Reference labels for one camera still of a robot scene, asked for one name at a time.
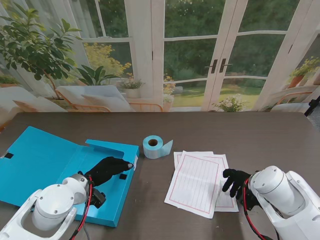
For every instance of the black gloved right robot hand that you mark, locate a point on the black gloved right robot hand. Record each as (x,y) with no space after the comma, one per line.
(237,180)

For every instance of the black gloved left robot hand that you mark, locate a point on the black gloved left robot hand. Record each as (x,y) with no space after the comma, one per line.
(110,167)

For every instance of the white peeled label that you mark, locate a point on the white peeled label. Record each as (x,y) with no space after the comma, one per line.
(135,162)

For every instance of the red lined paper sheet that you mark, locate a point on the red lined paper sheet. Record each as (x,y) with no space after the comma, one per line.
(225,202)
(177,160)
(192,185)

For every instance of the light blue label roll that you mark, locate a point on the light blue label roll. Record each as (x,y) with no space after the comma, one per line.
(152,147)

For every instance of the blue file box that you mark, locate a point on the blue file box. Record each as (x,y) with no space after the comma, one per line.
(45,160)

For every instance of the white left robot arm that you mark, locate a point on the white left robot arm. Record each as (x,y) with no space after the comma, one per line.
(50,210)

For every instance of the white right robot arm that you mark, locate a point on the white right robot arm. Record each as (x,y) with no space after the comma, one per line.
(280,190)

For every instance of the black velcro patch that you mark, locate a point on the black velcro patch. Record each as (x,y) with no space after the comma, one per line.
(9,156)
(122,177)

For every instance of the black backdrop stand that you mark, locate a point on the black backdrop stand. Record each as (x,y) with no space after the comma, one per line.
(312,106)

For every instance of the garden window backdrop banner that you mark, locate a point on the garden window backdrop banner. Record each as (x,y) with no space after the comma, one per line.
(190,62)

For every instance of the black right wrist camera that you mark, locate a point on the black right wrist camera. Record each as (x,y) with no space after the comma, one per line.
(248,200)

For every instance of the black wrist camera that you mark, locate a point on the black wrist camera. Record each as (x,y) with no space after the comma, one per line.
(98,197)
(248,200)

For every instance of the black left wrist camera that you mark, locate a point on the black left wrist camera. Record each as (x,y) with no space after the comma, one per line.
(98,197)

